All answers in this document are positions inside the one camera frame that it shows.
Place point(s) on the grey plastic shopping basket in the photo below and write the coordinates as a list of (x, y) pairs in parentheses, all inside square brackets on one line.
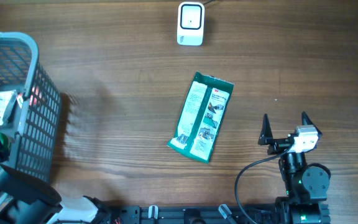
[(32, 129)]

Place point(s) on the green 3M wipes packet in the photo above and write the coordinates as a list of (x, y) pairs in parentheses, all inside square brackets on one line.
[(201, 117)]

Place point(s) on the white barcode scanner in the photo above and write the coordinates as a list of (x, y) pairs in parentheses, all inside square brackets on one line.
[(190, 24)]

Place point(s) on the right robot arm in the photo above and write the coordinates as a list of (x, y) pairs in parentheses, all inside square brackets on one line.
[(306, 184)]

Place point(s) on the white paper packet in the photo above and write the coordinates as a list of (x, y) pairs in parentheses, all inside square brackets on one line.
[(7, 103)]

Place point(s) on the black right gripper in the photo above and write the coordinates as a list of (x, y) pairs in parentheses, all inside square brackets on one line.
[(266, 137)]

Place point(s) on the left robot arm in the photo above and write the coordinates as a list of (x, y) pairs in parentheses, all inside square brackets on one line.
[(27, 199)]

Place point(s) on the green lid jar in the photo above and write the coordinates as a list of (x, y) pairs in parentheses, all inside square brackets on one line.
[(5, 145)]

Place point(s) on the red white small packet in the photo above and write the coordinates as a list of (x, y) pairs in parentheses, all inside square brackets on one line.
[(34, 100)]

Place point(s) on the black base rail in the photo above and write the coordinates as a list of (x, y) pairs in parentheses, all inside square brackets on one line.
[(265, 213)]

